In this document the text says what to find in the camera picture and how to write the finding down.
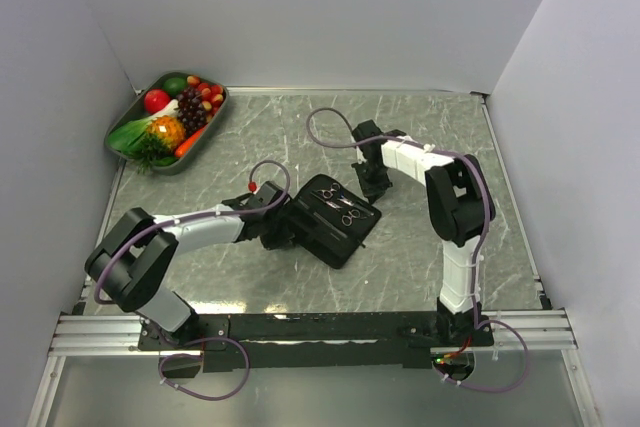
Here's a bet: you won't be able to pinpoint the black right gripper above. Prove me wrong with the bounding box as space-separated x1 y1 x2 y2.
351 160 392 206

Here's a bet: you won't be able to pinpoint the silver scissors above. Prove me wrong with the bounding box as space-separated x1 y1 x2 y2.
324 198 374 227
312 183 342 202

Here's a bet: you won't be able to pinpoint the black zipper tool case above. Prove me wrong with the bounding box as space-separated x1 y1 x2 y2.
288 174 382 269

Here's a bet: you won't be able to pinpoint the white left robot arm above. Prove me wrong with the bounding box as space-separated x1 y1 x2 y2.
85 182 291 349

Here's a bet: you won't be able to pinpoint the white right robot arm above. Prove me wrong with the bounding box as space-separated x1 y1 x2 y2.
351 120 495 346

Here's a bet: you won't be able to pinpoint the orange carrot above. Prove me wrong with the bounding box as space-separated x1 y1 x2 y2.
174 126 206 158

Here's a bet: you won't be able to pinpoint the dark purple grapes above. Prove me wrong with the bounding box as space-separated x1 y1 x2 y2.
176 87 210 136

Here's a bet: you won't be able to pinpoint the red yellow cherries bunch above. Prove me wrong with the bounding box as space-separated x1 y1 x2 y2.
186 75 226 108

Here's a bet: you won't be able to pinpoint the orange pineapple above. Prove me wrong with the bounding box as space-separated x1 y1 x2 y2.
124 116 186 172

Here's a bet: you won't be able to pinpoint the green lime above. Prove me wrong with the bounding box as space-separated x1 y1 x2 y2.
162 76 188 98

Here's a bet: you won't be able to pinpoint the red apple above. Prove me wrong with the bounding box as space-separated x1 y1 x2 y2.
143 89 171 115

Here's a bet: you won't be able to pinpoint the green bok choy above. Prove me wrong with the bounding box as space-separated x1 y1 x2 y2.
106 99 178 153

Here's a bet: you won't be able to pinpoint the grey fruit tray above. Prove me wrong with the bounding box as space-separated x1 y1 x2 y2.
105 71 230 176

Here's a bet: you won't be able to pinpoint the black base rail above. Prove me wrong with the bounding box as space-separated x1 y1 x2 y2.
138 311 494 373

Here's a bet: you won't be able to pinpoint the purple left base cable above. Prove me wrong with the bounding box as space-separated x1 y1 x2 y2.
158 336 251 402

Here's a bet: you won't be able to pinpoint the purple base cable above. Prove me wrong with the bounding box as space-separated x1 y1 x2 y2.
432 319 529 394
158 336 251 402

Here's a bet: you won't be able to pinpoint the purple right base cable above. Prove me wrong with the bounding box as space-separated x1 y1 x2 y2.
432 319 529 394

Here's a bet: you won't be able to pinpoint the aluminium frame rail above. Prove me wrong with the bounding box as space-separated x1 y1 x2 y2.
48 310 578 357

